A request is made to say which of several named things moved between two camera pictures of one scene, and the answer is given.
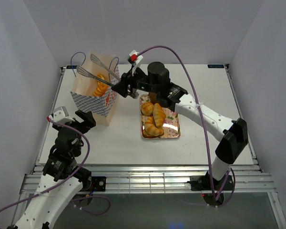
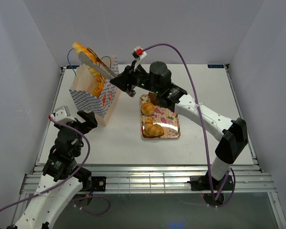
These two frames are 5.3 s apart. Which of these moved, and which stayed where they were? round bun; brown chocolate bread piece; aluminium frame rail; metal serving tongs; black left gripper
Moved: metal serving tongs
Stayed: round bun; aluminium frame rail; black left gripper; brown chocolate bread piece
